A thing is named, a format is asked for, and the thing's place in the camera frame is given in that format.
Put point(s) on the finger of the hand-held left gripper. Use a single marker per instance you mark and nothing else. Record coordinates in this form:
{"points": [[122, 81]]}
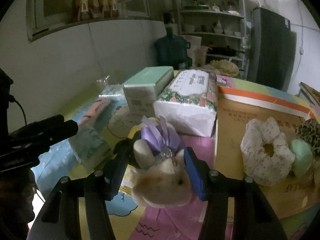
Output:
{"points": [[62, 132], [40, 126]]}

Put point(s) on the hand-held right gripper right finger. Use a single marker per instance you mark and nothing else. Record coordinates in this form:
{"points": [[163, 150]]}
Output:
{"points": [[195, 175]]}

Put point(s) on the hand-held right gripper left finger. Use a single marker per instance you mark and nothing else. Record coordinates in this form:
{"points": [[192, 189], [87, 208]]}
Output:
{"points": [[117, 172]]}

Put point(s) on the yellow white packet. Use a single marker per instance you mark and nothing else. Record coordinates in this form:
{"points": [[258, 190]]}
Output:
{"points": [[128, 180]]}

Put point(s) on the small green tissue pack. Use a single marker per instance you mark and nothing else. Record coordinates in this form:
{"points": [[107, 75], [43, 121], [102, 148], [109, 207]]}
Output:
{"points": [[90, 147]]}

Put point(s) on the plush bunny toy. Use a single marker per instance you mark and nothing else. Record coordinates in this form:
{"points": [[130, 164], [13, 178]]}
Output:
{"points": [[160, 180]]}

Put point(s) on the pink packet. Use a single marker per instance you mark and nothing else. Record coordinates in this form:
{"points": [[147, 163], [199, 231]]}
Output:
{"points": [[96, 112]]}

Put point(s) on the orange-rimmed cardboard box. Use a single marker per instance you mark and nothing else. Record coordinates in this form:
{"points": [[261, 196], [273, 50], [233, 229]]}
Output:
{"points": [[232, 135]]}

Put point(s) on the blue-green tissue pack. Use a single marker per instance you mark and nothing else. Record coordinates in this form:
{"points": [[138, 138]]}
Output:
{"points": [[111, 92]]}

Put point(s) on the clear plastic bag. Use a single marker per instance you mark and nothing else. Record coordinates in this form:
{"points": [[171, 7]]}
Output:
{"points": [[103, 80]]}

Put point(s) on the white dotted scrunchie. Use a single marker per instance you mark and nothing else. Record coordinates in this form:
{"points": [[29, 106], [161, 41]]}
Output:
{"points": [[265, 152]]}

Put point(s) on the mint green puff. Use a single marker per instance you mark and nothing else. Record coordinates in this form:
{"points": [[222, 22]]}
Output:
{"points": [[301, 157]]}

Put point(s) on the leopard print scrunchie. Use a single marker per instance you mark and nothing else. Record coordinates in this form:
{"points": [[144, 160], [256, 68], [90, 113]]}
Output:
{"points": [[308, 135]]}

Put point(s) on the person's left hand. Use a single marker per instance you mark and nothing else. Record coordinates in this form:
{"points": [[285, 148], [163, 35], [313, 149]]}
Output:
{"points": [[16, 200]]}

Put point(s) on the floral tissue pack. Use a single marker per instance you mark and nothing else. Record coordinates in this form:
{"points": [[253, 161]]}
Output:
{"points": [[190, 97]]}

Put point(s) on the mint green box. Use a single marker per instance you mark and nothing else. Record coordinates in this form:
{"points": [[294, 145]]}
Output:
{"points": [[147, 85]]}

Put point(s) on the yellow food bag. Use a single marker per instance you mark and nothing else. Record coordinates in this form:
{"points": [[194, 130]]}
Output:
{"points": [[223, 67]]}

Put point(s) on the framed glass window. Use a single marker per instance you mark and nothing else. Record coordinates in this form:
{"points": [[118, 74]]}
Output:
{"points": [[50, 5]]}

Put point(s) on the blue water jug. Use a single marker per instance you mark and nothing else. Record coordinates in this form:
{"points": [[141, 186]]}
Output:
{"points": [[171, 52]]}

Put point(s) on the black frying pan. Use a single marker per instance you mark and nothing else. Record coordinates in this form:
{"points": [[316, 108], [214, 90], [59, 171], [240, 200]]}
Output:
{"points": [[222, 51]]}

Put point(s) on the kitchen counter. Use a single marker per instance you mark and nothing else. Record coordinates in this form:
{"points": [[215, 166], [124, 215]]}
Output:
{"points": [[311, 92]]}

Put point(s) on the dark refrigerator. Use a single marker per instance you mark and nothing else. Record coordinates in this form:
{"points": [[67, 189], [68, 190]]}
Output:
{"points": [[272, 47]]}

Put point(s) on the dark water jug pump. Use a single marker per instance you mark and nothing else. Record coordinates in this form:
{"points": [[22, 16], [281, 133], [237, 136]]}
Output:
{"points": [[168, 23]]}

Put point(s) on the white shelf rack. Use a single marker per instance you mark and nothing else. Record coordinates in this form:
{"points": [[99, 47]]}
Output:
{"points": [[212, 17]]}

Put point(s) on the glass jar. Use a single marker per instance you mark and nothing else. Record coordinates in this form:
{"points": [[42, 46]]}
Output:
{"points": [[260, 1]]}

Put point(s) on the wall socket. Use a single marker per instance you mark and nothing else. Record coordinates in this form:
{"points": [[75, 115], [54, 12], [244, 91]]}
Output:
{"points": [[301, 51]]}

